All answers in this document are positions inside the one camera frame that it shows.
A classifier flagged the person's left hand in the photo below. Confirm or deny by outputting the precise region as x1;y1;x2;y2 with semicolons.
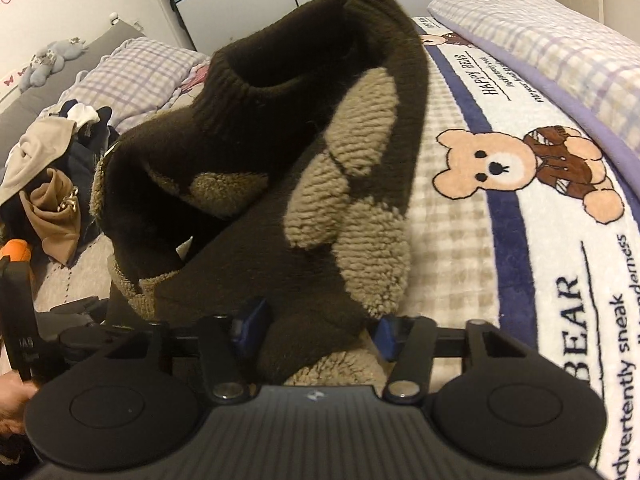
0;375;38;437

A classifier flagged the pink cloth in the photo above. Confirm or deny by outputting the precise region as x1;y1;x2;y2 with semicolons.
183;61;212;95

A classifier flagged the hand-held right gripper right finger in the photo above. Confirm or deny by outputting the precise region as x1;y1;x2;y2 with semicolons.
370;315;528;407

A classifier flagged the brown sweater with beige spots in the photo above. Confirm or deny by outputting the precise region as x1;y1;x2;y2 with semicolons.
90;0;432;386

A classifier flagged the bear printed blanket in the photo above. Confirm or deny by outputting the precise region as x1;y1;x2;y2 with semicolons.
30;14;640;480

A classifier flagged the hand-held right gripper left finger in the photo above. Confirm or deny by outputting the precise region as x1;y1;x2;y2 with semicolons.
106;300;274;407

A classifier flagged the light beige garment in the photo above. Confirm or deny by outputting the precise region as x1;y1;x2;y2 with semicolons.
0;117;78;203

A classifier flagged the white and blue sliding wardrobe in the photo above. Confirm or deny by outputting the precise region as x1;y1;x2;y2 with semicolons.
160;0;466;52

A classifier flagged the purple plaid pillow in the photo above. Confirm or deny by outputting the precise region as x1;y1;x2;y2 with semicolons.
65;35;212;127

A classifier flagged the blue plush toy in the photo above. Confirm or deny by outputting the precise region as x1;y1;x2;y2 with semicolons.
20;37;89;92

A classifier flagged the dark clothes pile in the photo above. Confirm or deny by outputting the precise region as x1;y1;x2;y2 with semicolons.
50;100;122;253

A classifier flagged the grey headboard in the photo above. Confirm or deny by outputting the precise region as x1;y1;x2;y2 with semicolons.
0;22;147;117

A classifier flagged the white cloth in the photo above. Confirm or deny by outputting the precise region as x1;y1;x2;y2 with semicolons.
66;102;102;127

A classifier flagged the purple plaid quilt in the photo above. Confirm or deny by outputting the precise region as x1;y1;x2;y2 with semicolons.
426;0;640;161

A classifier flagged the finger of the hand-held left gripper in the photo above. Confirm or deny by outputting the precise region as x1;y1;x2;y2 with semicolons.
34;298;109;347

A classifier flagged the tan cloth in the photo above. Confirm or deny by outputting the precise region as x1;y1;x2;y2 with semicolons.
20;167;84;267

